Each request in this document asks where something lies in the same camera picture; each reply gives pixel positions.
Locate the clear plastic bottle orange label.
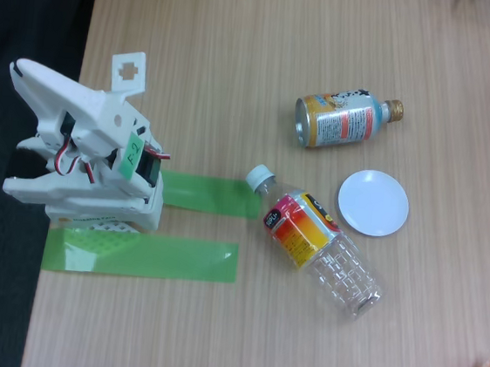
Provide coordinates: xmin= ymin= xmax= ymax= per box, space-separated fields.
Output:
xmin=231 ymin=161 xmax=397 ymax=325

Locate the metal bottle can gold cap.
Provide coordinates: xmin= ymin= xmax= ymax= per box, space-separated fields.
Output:
xmin=291 ymin=80 xmax=408 ymax=160

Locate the green paper label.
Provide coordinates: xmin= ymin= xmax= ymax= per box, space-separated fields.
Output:
xmin=117 ymin=129 xmax=146 ymax=182

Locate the short green tape strip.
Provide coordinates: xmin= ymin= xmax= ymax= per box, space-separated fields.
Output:
xmin=156 ymin=168 xmax=265 ymax=220

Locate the long green tape strip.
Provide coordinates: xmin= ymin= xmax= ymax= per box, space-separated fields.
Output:
xmin=40 ymin=222 xmax=241 ymax=292

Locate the small white round plate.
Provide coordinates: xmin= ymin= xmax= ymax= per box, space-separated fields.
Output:
xmin=333 ymin=166 xmax=414 ymax=241

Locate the white empty camera mount bracket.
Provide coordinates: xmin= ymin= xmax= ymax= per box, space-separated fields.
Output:
xmin=106 ymin=48 xmax=151 ymax=105

